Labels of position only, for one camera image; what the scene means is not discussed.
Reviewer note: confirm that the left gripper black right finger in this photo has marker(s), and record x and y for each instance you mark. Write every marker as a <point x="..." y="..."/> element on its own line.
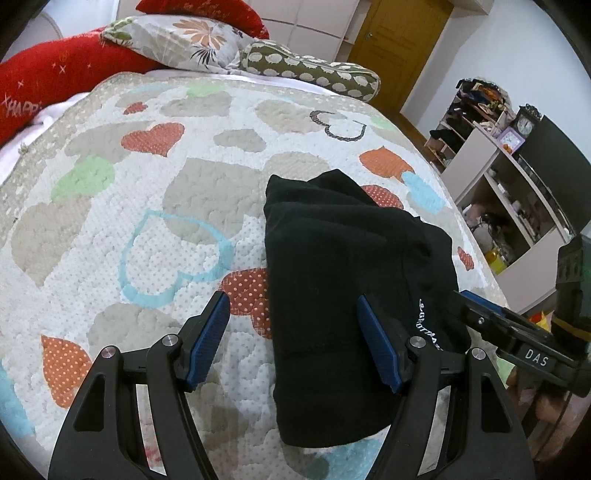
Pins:
<point x="452" y="416"/>

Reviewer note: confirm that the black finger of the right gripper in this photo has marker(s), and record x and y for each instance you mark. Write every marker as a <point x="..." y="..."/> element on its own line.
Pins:
<point x="496" y="324"/>

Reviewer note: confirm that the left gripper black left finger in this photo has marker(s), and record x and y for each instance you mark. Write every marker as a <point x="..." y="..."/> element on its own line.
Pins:
<point x="101" y="435"/>

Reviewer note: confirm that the black pants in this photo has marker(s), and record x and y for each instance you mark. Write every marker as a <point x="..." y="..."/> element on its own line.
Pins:
<point x="327" y="244"/>

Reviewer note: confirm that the yellow bottle on shelf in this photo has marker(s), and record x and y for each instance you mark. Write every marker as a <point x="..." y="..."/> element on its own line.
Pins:
<point x="496" y="260"/>

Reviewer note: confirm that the white tv cabinet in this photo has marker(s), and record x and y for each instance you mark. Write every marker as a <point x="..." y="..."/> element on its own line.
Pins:
<point x="511" y="213"/>

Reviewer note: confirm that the black television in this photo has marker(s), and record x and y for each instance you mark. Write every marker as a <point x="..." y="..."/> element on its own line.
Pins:
<point x="560" y="171"/>

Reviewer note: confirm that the dark table clock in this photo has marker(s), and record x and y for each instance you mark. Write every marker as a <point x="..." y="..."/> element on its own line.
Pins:
<point x="527" y="118"/>

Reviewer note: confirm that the heart patterned quilt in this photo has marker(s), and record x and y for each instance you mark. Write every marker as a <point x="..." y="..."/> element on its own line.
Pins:
<point x="122" y="219"/>

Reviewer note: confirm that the cluttered shoe rack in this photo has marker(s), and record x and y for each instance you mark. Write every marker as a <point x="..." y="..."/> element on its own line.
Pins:
<point x="476" y="102"/>

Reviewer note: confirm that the white bed sheet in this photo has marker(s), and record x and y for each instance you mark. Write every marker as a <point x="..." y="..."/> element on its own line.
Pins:
<point x="12" y="150"/>

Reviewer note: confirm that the yellow wooden door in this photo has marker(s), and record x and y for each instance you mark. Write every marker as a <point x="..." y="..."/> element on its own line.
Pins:
<point x="396" y="41"/>

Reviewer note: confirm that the red happy pillow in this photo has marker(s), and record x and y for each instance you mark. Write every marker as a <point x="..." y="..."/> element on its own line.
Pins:
<point x="52" y="72"/>

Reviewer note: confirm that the olive polka dot bolster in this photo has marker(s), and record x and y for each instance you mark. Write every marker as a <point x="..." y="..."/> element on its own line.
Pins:
<point x="271" y="59"/>

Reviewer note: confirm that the floral grey pillow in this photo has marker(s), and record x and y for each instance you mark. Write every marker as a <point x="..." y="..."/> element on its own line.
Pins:
<point x="181" y="42"/>

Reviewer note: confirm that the red pillow behind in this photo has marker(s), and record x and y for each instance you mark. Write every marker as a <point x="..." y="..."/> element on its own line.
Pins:
<point x="236" y="13"/>

